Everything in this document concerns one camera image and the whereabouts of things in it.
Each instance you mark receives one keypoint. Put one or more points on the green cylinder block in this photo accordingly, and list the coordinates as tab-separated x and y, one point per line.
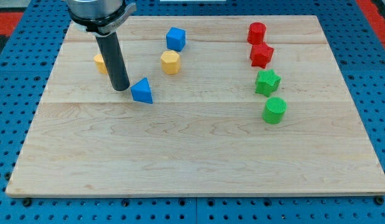
274	110

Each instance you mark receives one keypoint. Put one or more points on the light wooden board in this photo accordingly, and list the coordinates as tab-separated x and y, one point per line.
204	135

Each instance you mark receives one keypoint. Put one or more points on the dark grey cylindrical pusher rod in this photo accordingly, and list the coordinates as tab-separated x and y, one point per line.
113	59

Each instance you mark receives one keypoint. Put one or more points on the green star block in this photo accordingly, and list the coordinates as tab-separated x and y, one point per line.
267	82

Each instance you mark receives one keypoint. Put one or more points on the blue cube block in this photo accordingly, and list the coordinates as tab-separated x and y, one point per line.
176	39

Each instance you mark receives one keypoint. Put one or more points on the yellow heart block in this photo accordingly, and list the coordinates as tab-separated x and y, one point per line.
100	65

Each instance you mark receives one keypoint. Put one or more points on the red star block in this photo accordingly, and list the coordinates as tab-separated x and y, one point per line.
261	55

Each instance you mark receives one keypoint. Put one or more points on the red cylinder block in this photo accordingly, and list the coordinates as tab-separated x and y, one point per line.
256	33

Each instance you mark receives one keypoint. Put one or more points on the yellow hexagon block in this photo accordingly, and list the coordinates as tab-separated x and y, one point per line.
170	62

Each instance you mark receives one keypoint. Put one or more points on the blue triangle block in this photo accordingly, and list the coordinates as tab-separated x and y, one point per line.
141	91

